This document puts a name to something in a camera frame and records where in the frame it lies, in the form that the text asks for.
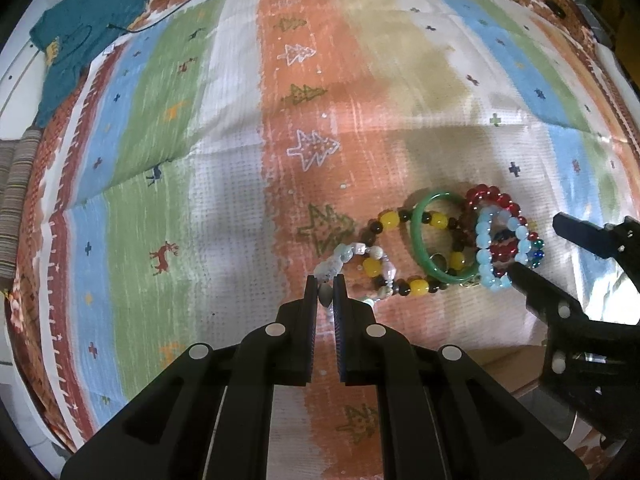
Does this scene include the multicolour glass bead bracelet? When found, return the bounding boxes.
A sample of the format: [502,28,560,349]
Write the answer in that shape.
[491,228,548,273]

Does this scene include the striped colourful mat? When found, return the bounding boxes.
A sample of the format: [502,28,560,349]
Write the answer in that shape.
[34,0,639,450]

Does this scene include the teal knitted sweater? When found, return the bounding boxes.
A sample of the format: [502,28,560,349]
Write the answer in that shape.
[29,0,149,128]

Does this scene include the red bead bracelet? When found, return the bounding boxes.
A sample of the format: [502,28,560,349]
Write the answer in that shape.
[464,183,542,281]

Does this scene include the green jade bangle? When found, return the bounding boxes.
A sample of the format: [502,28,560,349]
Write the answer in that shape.
[409,190,478,285]

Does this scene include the white stone bead bracelet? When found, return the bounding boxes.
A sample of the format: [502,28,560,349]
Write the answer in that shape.
[311,242,399,328]

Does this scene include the light blue bead bracelet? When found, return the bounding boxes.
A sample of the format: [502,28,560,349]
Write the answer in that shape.
[473,204,532,292]

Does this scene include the striped grey pillow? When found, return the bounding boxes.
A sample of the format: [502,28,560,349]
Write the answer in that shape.
[1,128,42,288]

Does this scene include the yellow black bead bracelet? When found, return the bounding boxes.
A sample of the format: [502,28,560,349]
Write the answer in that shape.
[359,208,469,298]

